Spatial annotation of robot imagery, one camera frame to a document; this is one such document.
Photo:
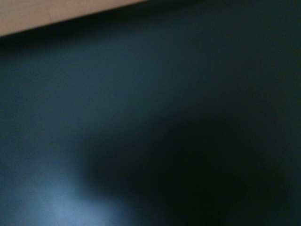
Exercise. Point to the black laptop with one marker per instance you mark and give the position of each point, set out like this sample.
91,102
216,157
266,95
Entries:
150,117

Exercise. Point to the wooden table with black frame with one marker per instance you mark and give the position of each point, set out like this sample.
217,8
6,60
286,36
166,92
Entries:
47,14

